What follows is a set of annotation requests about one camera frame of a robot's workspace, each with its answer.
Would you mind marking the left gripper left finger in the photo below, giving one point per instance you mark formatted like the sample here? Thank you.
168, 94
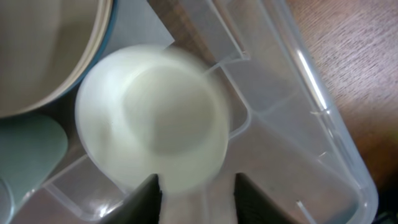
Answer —
141, 207

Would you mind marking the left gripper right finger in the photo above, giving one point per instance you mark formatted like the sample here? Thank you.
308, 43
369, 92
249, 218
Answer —
253, 206

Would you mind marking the cream cup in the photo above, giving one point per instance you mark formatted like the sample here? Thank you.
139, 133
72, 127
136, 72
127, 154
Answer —
146, 110

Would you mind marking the green cup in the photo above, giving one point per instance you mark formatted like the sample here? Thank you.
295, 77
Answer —
31, 147

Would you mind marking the beige plate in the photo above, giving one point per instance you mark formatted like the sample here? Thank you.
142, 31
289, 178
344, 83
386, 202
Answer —
45, 47

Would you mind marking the white label in bin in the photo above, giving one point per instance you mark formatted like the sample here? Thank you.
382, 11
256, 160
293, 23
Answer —
137, 23

